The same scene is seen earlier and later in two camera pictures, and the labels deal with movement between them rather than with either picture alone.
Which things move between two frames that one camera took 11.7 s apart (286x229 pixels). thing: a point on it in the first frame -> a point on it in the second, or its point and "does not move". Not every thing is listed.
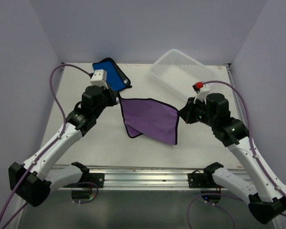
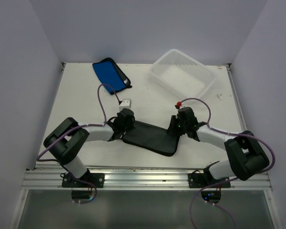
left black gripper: [112, 96] -> [131, 125]
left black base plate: [97, 178] does not move
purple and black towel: [154, 120] -> [152, 138]
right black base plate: [197, 180] does not move
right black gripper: [186, 112] -> [171, 130]
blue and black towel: [117, 79] does not move
